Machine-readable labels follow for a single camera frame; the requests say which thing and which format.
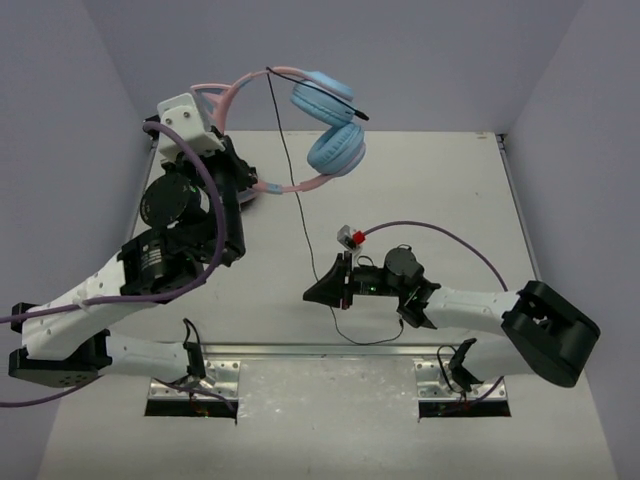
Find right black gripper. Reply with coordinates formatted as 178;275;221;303
304;251;406;311

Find thin black audio cable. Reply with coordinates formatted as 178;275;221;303
264;65;407;346

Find pink blue cat-ear headphones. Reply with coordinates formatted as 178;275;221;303
190;66;369;195

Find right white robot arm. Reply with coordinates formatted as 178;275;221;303
303;246;601;392

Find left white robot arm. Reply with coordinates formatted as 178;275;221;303
5;135;257;388

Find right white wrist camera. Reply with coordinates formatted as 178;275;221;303
336;225;366;252

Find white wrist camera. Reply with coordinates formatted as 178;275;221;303
336;225;366;252
157;93;225;155

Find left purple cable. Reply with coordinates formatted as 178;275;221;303
0;123;224;409

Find purple cable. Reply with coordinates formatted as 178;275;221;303
364;219;511;292
0;123;224;409

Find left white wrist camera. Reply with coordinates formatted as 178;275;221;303
157;93;225;155

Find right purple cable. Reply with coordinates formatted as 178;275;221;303
364;219;511;292

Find right metal mounting bracket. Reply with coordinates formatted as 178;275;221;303
413;357;507;402

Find metal mounting bracket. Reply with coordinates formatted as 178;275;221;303
147;359;241;405
413;357;507;402

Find left metal mounting bracket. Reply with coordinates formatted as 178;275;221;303
147;359;241;405

